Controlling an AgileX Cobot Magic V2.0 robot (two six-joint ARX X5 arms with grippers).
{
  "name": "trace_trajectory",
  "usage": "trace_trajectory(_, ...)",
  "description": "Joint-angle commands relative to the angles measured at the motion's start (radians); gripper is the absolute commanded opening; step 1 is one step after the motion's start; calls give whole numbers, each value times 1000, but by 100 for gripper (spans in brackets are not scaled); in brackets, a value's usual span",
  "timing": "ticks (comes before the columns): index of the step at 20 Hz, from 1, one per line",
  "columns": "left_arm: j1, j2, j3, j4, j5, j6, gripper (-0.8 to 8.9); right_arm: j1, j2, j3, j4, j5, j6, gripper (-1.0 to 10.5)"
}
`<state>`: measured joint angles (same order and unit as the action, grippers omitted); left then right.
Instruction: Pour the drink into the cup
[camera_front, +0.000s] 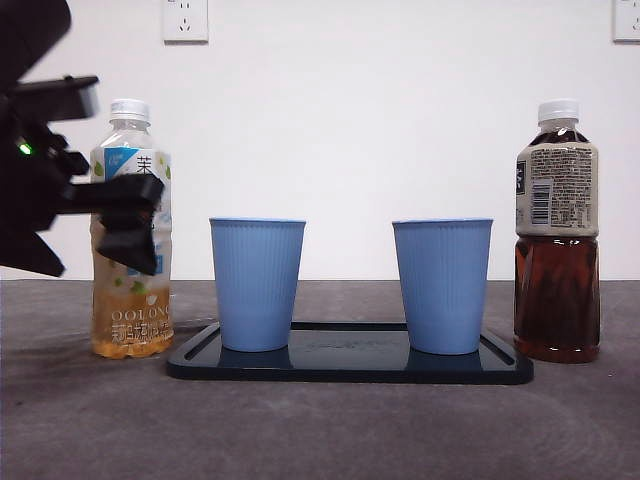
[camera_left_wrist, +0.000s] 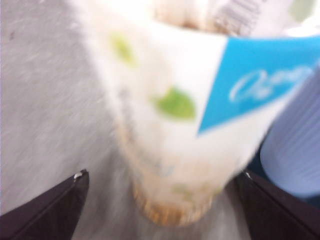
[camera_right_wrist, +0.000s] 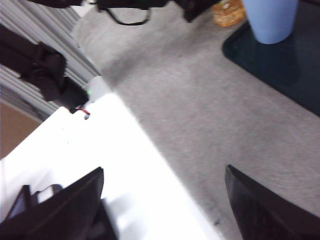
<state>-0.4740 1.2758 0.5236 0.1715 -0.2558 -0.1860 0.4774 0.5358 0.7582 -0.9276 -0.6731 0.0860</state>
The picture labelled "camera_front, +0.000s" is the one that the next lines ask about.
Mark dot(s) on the dark tea bottle beige label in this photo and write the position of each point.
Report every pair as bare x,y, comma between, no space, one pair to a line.
556,300

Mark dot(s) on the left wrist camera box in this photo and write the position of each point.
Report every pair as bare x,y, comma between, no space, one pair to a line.
55,100

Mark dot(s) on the dark glossy rectangular tray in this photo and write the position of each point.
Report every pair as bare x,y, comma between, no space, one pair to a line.
350,357

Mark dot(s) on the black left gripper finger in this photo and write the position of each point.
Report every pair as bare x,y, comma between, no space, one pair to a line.
130,200

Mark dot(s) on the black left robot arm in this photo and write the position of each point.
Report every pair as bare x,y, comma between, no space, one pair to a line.
25,215

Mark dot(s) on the blue ribbed plastic cup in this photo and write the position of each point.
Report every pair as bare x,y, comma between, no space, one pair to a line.
256,290
442,290

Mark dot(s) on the oolong tea bottle white label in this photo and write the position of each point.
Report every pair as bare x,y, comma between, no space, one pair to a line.
132,310

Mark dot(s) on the white wall socket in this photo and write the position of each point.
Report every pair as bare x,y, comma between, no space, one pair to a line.
627,20
185,20

